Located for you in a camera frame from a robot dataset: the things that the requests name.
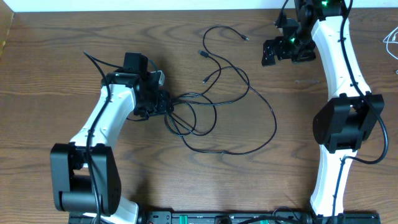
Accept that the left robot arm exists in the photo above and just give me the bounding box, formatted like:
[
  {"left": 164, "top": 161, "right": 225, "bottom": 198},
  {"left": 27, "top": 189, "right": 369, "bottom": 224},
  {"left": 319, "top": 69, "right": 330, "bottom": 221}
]
[{"left": 50, "top": 52, "right": 174, "bottom": 223}]

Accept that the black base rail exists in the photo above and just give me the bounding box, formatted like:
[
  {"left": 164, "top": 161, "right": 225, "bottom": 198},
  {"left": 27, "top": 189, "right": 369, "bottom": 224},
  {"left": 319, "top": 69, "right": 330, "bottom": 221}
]
[{"left": 67, "top": 211, "right": 381, "bottom": 224}]

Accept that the white cable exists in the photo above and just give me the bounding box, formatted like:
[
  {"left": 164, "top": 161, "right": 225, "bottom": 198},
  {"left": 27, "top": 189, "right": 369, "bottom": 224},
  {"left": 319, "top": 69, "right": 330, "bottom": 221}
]
[{"left": 382, "top": 26, "right": 398, "bottom": 75}]

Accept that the black USB cable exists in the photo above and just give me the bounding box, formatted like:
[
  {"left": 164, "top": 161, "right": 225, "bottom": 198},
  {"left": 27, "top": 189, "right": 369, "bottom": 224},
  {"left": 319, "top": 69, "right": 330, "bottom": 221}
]
[{"left": 163, "top": 49, "right": 278, "bottom": 156}]

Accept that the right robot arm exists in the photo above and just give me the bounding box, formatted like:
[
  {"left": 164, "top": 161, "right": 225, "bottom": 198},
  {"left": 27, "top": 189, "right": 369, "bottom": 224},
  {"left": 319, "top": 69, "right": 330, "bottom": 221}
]
[{"left": 261, "top": 0, "right": 384, "bottom": 223}]

